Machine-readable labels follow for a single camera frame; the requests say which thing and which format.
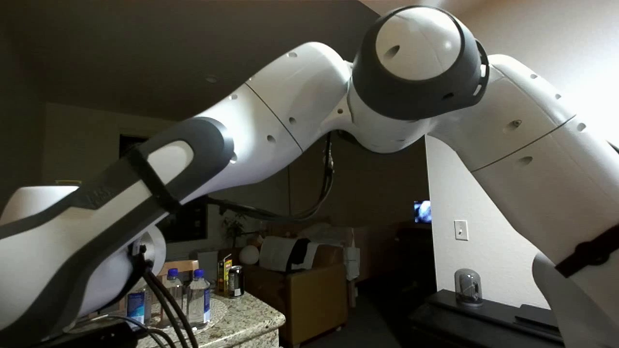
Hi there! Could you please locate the house plant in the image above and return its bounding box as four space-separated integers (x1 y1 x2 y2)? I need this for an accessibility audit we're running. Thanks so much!
221 212 250 249

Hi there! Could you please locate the clear water bottle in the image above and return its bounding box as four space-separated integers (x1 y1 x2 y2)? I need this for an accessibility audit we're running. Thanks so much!
161 266 188 324
186 266 213 328

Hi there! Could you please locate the white round lamp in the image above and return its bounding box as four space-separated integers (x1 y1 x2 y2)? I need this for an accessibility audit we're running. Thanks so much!
238 243 261 266

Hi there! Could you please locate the dark window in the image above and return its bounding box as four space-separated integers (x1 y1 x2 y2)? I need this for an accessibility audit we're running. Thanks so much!
116 131 209 245

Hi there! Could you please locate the round woven placemat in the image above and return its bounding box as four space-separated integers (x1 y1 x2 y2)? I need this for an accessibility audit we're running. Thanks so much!
144 295 231 332

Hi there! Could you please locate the water bottle with blue label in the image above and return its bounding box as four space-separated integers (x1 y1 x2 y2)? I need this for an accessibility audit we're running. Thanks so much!
124 285 151 328

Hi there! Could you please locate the white wall light switch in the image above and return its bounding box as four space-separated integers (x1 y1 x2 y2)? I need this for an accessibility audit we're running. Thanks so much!
453 218 470 243

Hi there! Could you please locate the small yellow carton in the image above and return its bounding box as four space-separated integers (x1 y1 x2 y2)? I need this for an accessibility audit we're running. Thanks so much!
219 252 244 297

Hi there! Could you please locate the brown wooden cabinet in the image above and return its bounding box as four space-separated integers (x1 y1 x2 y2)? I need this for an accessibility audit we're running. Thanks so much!
246 258 352 345

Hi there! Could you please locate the white cushion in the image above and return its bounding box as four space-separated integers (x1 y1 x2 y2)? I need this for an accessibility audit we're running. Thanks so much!
258 233 298 272

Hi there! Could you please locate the lit blue screen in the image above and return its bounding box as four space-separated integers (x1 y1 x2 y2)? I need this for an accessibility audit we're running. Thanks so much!
412 198 434 225

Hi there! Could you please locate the black stove top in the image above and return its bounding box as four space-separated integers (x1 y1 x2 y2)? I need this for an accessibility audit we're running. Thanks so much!
407 287 567 348

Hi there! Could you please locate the glass jar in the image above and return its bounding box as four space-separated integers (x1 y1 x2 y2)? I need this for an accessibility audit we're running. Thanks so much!
453 266 484 307

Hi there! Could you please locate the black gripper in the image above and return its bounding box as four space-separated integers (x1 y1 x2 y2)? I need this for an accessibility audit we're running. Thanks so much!
39 318 142 348

